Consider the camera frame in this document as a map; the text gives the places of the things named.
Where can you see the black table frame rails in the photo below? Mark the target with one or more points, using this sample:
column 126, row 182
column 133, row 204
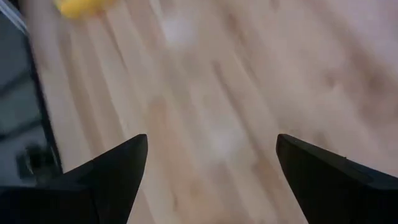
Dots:
column 47, row 124

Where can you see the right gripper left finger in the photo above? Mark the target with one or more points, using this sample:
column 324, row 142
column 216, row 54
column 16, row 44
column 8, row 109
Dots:
column 77, row 199

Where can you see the orange toy citrus fruit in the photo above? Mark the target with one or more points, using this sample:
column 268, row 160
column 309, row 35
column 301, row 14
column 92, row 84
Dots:
column 81, row 7

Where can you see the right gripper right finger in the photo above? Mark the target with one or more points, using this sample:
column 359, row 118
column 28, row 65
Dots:
column 335, row 193

